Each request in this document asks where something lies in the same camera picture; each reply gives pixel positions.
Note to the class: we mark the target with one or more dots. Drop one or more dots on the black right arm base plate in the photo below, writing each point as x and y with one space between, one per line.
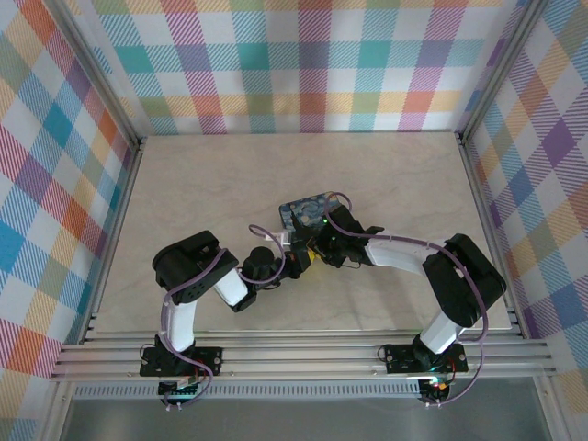
399 358

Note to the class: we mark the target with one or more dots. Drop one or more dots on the aluminium side rail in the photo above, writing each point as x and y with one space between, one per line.
124 206
484 206

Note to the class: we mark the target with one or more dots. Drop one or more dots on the grey metal panel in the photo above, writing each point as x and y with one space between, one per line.
298 420

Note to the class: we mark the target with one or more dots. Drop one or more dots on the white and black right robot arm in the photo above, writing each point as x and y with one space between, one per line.
395 252

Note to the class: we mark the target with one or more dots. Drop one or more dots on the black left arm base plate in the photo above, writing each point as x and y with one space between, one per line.
206 360

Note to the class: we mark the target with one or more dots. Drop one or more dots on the blue starry night painted box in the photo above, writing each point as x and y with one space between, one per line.
298 211

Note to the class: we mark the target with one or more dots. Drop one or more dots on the aluminium mounting rail frame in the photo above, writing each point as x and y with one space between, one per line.
298 356

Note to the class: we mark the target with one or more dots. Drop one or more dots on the aluminium corner post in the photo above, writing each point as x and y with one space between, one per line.
503 69
98 73

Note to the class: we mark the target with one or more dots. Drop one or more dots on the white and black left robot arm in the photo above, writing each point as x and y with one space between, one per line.
177 321

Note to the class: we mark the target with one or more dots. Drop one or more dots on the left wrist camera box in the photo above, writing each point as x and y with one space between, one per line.
285 238

